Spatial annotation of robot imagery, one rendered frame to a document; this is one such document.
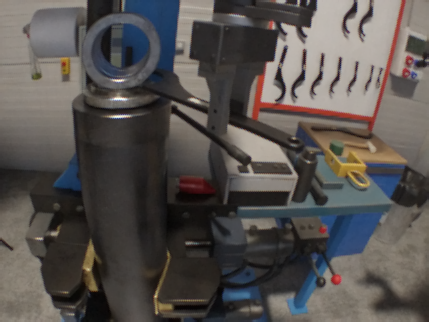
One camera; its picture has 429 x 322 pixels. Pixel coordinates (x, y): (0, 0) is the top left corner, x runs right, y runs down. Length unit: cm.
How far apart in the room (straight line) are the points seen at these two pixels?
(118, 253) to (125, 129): 32
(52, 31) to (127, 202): 105
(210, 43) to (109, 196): 39
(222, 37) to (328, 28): 257
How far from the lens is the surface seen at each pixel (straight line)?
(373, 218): 244
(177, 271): 84
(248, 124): 39
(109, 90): 55
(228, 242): 90
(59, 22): 148
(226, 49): 34
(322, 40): 286
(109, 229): 67
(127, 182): 58
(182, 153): 291
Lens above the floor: 166
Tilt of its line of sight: 29 degrees down
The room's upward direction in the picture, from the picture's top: 7 degrees clockwise
